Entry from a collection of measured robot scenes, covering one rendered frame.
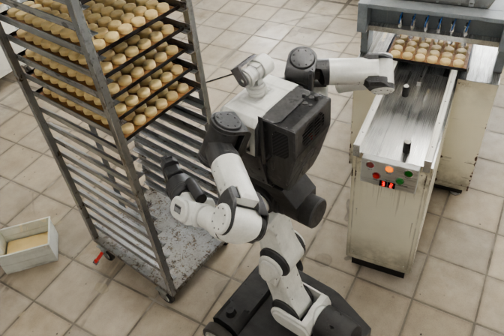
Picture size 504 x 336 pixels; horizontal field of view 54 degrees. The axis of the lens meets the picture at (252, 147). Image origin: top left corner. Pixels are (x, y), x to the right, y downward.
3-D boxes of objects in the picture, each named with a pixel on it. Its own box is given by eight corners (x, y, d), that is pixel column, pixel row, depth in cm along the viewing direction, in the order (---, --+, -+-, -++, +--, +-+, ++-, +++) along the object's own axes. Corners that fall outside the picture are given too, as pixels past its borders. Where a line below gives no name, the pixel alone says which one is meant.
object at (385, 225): (376, 178, 315) (391, 57, 256) (432, 193, 303) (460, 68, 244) (343, 265, 269) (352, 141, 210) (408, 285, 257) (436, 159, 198)
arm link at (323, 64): (329, 48, 163) (288, 49, 164) (331, 71, 159) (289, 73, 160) (326, 67, 173) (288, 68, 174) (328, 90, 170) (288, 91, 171)
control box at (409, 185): (361, 175, 222) (364, 152, 212) (416, 189, 213) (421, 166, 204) (359, 181, 219) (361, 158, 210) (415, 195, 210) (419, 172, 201)
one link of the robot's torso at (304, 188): (328, 213, 179) (328, 178, 167) (309, 237, 171) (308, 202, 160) (265, 183, 193) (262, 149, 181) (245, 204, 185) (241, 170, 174)
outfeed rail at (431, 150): (479, -24, 332) (481, -35, 328) (484, -24, 331) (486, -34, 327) (421, 172, 201) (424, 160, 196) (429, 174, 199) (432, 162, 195)
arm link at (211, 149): (250, 147, 135) (235, 117, 145) (219, 144, 131) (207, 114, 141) (235, 178, 141) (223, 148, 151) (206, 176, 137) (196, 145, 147)
